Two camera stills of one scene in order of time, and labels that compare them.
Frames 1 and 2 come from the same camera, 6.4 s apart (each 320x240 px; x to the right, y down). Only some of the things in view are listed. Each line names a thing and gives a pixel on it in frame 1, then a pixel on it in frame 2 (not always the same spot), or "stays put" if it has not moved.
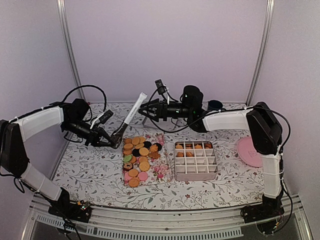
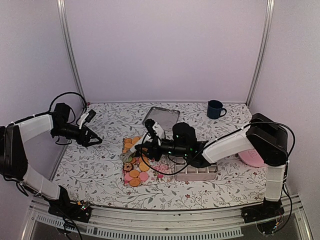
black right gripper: x=160 y=112 -> x=151 y=149
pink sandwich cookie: x=143 y=176 stays put
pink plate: x=247 y=152 stays put
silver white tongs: x=117 y=136 -> x=124 y=156
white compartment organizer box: x=194 y=161 stays put
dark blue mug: x=215 y=104 stays put
